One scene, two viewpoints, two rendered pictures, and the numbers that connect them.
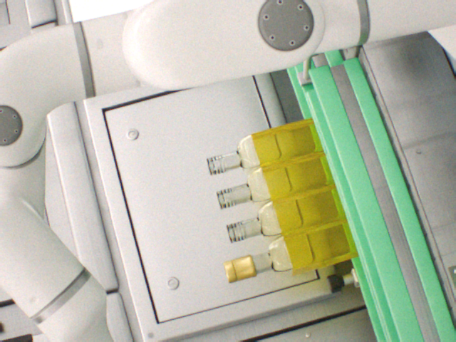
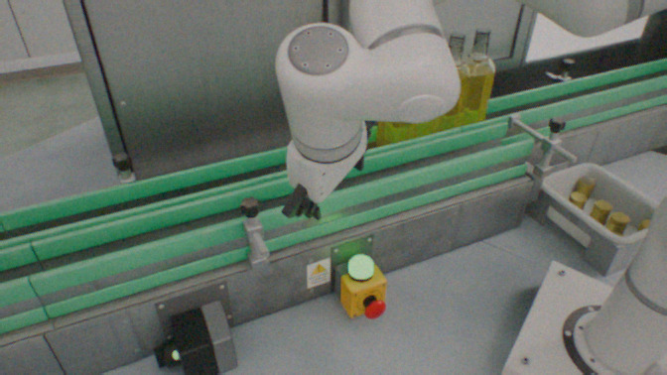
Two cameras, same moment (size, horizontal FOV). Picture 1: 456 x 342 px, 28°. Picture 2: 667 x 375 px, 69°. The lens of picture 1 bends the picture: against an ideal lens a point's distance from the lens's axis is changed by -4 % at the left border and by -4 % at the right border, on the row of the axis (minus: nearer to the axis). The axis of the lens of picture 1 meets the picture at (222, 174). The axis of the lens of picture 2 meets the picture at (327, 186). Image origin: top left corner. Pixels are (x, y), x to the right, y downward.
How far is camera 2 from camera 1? 0.74 m
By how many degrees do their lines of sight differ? 33
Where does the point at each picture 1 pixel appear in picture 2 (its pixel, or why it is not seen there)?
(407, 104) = (485, 207)
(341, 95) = (507, 161)
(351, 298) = not seen: hidden behind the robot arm
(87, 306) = (600, 25)
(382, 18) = (654, 320)
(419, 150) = (456, 215)
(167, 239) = not seen: outside the picture
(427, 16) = (627, 340)
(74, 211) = not seen: outside the picture
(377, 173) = (450, 183)
